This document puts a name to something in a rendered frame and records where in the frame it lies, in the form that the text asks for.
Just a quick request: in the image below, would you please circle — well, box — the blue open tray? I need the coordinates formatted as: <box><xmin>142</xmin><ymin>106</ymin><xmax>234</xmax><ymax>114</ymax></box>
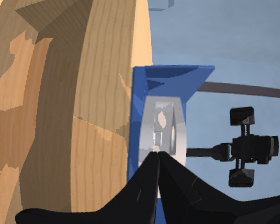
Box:
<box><xmin>127</xmin><ymin>65</ymin><xmax>205</xmax><ymax>224</ymax></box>

